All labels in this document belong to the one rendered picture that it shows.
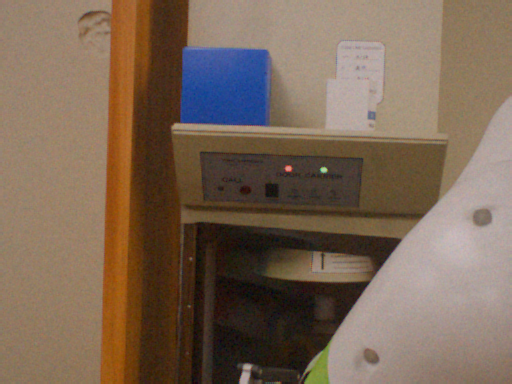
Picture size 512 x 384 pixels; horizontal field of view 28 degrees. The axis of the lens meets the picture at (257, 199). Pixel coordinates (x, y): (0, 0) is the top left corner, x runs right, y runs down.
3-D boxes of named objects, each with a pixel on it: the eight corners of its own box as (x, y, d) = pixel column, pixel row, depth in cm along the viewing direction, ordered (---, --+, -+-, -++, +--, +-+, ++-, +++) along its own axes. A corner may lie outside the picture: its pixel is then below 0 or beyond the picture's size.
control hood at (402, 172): (179, 203, 129) (182, 125, 129) (435, 214, 127) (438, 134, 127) (166, 209, 118) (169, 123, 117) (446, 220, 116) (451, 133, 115)
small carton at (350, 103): (335, 130, 125) (337, 81, 125) (375, 131, 123) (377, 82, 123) (325, 129, 120) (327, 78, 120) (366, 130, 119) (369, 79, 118)
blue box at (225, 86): (190, 125, 128) (193, 54, 127) (269, 128, 127) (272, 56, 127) (179, 123, 118) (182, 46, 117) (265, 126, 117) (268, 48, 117)
